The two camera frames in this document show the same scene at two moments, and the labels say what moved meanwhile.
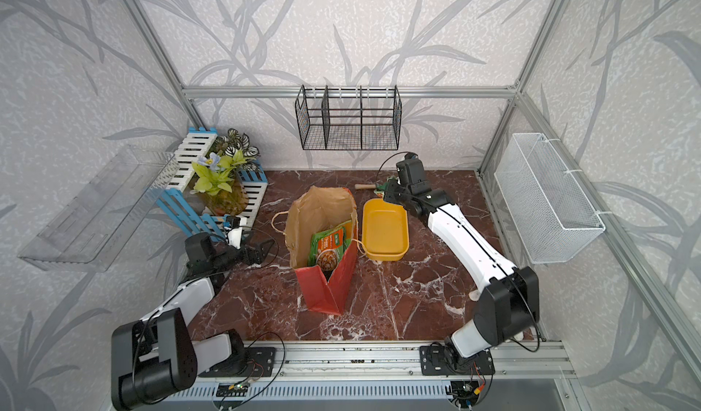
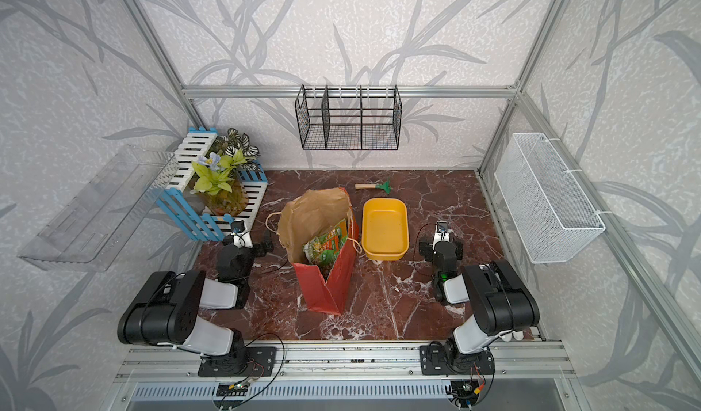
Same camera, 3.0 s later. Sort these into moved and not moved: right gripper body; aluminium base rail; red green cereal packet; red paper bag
Moved: right gripper body
Not moved: red paper bag; red green cereal packet; aluminium base rail
